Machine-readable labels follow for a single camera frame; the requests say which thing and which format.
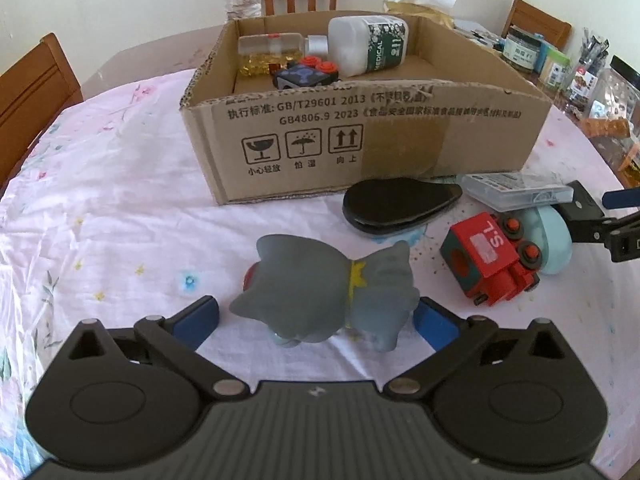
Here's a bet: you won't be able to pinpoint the clear jar yellow contents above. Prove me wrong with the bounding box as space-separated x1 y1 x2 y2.
238 33 329 77

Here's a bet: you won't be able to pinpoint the clear flat plastic case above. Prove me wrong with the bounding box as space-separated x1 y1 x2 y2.
461 171 575 213

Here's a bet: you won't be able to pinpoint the grey elephant toy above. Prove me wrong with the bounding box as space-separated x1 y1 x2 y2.
228 233 421 356

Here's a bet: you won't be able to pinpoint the cardboard box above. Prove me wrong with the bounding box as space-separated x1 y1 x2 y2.
179 10 552 206

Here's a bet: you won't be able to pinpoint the large clear jar black lid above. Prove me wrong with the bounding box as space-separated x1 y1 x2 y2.
582 55 640 139

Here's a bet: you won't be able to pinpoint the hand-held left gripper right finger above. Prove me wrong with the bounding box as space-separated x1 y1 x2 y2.
382 297 577 402

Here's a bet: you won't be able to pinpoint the light blue round object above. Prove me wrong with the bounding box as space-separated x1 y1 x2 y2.
520 205 574 276

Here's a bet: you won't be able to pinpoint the blue toy block red buttons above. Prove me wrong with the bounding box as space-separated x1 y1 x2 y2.
272 56 341 91

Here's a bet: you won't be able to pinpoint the black oval case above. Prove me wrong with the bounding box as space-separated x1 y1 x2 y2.
342 178 464 238

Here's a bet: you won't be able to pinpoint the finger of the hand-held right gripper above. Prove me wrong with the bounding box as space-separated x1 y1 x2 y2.
554 181 640 264
601 189 640 209

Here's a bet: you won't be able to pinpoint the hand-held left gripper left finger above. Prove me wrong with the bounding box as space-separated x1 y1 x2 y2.
54 296 250 402

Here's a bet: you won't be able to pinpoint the white plastic bottle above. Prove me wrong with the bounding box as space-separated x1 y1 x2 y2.
327 15 410 77

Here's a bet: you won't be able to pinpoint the green-lid small jar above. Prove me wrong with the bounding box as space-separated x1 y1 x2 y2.
539 46 572 90

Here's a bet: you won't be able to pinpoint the dark-lid jar green label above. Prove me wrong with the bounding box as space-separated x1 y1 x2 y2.
501 27 544 72

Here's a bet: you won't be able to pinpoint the stack of papers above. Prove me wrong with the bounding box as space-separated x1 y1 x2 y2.
452 20 504 47

